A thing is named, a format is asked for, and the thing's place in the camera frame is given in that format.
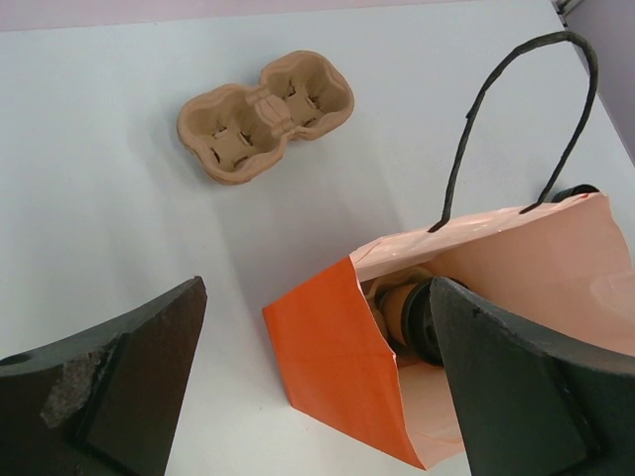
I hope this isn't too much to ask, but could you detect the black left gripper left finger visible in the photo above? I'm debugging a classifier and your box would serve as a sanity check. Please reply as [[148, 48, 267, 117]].
[[1, 277, 207, 475]]

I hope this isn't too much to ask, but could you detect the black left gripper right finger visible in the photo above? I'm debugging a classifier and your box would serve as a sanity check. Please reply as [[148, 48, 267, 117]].
[[430, 278, 634, 475]]

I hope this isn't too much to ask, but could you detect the black plastic cup lid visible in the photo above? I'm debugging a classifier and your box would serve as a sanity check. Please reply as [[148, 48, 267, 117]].
[[402, 280, 444, 367]]

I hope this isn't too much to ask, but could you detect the brown paper coffee cup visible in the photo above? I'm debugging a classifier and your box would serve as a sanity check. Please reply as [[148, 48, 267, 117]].
[[379, 284, 421, 354]]

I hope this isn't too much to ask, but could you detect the orange paper bag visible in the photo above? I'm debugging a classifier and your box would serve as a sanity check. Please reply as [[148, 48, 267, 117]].
[[261, 30, 635, 472]]

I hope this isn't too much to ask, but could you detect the brown pulp cup carrier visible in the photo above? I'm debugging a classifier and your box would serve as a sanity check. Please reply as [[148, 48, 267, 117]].
[[362, 266, 433, 367]]

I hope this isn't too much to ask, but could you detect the aluminium frame rail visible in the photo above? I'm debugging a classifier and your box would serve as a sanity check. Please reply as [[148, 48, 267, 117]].
[[552, 0, 584, 17]]

